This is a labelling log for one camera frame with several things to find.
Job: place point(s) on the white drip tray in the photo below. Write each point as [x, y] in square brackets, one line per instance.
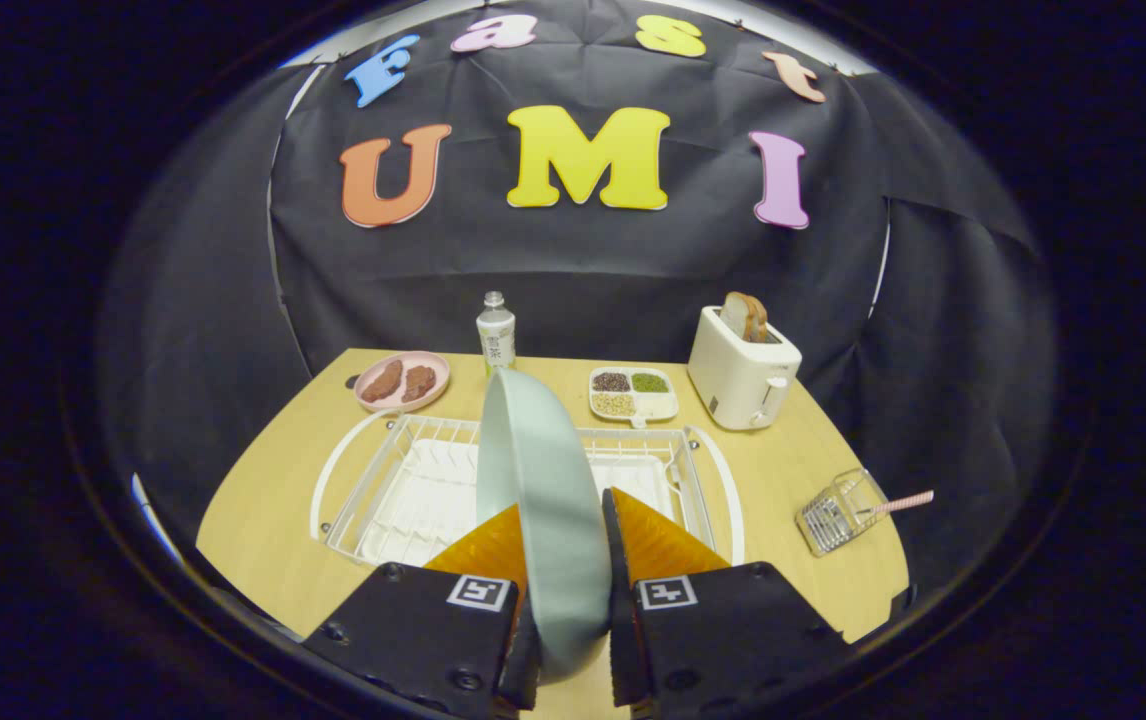
[423, 490]

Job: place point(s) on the black backdrop cloth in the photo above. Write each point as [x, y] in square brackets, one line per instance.
[583, 260]

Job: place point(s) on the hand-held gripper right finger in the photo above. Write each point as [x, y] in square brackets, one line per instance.
[618, 560]

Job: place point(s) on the pink plate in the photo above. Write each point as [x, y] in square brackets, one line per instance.
[403, 404]

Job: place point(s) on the clear plastic bottle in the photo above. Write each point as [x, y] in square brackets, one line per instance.
[496, 340]

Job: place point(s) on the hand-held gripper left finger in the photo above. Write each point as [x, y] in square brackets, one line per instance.
[413, 630]

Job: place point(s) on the white toaster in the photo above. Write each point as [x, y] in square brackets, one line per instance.
[733, 380]

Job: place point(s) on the brown meat piece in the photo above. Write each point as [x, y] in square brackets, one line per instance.
[383, 382]
[419, 382]

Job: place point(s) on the white divided bean tray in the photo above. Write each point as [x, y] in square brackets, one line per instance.
[658, 405]

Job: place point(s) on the light bread slice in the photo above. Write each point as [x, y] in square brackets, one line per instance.
[734, 315]

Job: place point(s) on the pale green plate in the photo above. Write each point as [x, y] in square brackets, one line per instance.
[543, 500]

